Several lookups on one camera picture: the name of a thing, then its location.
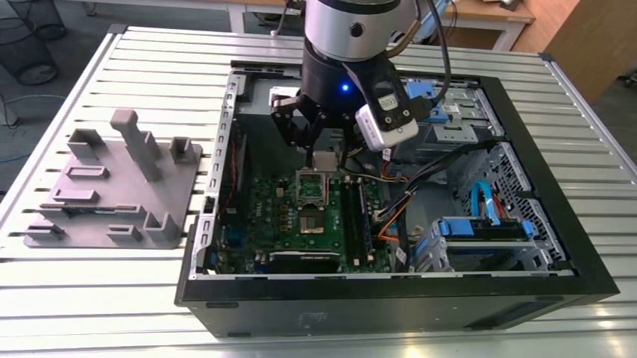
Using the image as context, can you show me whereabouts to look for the black RAM slot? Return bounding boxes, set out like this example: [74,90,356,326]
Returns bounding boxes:
[348,178,363,264]
[355,180,369,261]
[341,178,357,265]

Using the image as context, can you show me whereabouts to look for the blue SATA wire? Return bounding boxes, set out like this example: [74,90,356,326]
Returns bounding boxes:
[468,179,504,227]

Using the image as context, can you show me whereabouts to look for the CPU socket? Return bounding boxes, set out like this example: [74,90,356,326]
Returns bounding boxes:
[296,207,327,236]

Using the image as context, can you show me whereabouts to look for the white frame table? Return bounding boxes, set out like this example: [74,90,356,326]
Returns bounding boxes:
[78,0,305,35]

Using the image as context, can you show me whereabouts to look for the grey metal disk bay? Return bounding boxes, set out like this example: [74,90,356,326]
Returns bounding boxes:
[407,216,571,274]

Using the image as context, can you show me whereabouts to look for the black cable bundle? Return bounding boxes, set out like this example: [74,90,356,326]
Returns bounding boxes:
[375,140,498,224]

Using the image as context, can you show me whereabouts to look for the green motherboard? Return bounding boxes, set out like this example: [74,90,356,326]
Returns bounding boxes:
[212,174,399,276]

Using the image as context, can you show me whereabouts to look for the black wire mesh bin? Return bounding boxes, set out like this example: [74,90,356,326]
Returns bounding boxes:
[9,0,69,41]
[0,16,60,87]

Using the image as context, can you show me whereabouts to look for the black PC case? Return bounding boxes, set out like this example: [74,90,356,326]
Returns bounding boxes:
[172,59,620,339]

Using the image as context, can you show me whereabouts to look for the black camera cable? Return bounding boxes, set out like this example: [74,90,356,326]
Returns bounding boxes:
[384,18,424,59]
[416,0,453,113]

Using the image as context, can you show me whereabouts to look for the grey plastic parts rack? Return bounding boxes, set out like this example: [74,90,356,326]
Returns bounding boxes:
[21,109,204,250]

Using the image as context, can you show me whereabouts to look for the metal locking lever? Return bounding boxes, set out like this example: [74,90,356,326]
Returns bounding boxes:
[321,172,333,210]

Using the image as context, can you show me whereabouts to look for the blue RAM stick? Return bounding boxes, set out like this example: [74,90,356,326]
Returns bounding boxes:
[38,203,141,216]

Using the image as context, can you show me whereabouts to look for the blue floor cable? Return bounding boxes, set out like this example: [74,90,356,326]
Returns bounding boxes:
[0,147,35,166]

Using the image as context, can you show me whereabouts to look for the grey metal drive cage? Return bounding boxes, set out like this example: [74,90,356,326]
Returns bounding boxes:
[396,76,504,165]

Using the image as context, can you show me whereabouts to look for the grey cable silver plug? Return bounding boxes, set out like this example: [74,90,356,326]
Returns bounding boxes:
[269,0,295,37]

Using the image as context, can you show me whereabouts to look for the blue plastic drive latch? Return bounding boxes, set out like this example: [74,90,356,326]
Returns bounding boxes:
[404,81,451,125]

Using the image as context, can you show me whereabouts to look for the hard disk in blue carrier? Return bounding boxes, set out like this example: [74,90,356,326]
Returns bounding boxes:
[431,216,536,244]

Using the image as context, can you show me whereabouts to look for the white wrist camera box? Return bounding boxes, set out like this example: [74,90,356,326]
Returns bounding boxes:
[353,76,420,152]

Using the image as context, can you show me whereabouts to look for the orange wires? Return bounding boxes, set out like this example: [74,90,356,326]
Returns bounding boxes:
[376,212,401,244]

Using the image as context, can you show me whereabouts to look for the blue VGA port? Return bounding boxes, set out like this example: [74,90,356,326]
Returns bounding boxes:
[224,227,245,250]

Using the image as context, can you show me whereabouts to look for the wooden cabinet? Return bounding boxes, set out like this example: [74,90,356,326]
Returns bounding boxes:
[511,0,637,106]

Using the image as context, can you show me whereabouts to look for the silver top CPU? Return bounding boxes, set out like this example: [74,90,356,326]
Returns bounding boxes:
[312,150,341,174]

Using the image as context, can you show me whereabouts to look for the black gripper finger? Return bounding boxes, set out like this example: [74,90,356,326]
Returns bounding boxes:
[317,113,356,169]
[271,94,320,170]

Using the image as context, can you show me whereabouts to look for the wooden top desk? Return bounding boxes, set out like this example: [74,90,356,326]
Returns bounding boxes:
[431,0,536,52]

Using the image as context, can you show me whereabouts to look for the grey power supply unit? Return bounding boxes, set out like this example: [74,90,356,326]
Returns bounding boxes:
[232,78,335,180]

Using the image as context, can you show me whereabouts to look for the coloured power wire bundle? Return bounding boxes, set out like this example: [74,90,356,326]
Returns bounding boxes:
[345,162,407,184]

